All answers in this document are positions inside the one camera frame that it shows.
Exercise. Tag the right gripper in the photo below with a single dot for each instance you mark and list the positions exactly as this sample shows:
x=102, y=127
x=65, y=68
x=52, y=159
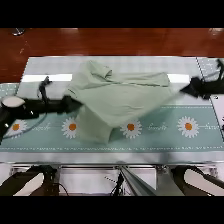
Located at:
x=192, y=88

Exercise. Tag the silver frame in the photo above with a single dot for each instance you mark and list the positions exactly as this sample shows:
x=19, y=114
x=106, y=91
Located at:
x=146, y=183

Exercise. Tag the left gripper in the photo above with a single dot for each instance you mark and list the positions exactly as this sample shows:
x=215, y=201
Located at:
x=71, y=105

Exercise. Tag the pale green shirt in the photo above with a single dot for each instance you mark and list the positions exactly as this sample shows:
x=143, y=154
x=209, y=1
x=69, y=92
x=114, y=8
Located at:
x=116, y=96

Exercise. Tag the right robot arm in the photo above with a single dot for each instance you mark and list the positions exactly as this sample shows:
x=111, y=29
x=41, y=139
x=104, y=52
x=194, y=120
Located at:
x=215, y=88

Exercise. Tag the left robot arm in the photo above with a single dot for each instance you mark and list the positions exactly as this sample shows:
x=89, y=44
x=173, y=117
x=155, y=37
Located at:
x=33, y=107

